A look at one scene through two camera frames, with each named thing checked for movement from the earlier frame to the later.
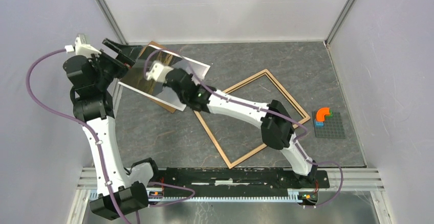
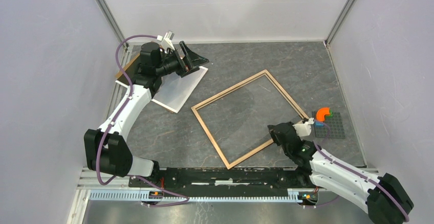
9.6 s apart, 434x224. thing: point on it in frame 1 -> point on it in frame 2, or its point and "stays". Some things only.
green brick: x=331 y=114 stays
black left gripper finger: x=129 y=54 -> x=195 y=60
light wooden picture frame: x=261 y=144 stays
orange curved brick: x=320 y=113 stays
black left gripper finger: x=126 y=51 -> x=190 y=68
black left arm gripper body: x=108 y=68 -> x=173 y=64
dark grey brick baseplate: x=333 y=128 stays
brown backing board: x=169 y=107 -> x=130 y=70
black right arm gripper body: x=182 y=97 -> x=286 y=150
